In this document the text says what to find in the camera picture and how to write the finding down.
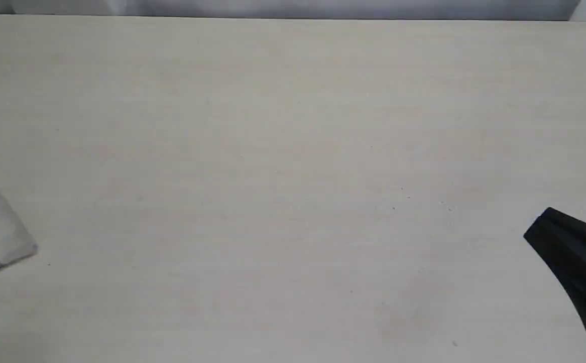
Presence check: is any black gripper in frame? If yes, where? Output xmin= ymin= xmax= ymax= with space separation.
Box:
xmin=523 ymin=207 xmax=586 ymax=332

